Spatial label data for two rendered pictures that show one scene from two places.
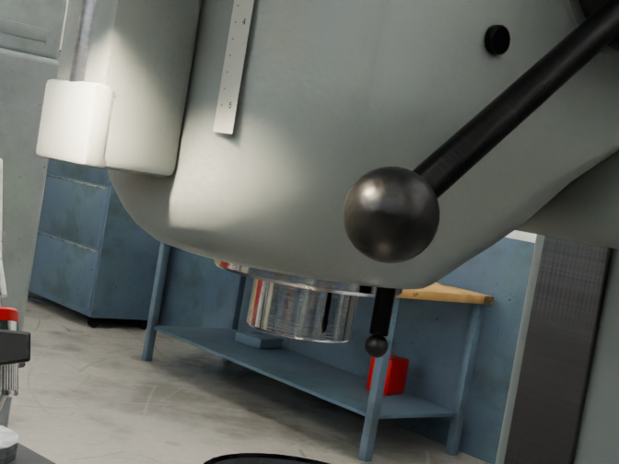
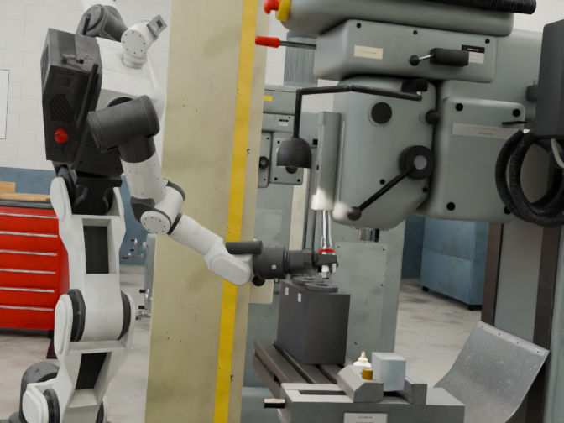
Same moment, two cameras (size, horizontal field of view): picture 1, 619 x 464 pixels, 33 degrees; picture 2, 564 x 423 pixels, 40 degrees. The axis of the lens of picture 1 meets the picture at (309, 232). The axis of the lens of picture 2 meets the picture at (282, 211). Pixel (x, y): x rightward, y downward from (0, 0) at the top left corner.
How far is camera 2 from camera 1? 128 cm
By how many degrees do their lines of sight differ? 28
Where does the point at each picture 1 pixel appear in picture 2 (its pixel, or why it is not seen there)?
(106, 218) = (474, 240)
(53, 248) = (444, 261)
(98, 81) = (317, 195)
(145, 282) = not seen: hidden behind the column
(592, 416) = (500, 274)
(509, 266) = not seen: outside the picture
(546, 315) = (490, 244)
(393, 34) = (360, 184)
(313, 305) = (367, 233)
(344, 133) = (354, 201)
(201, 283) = not seen: hidden behind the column
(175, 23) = (330, 184)
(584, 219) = (426, 212)
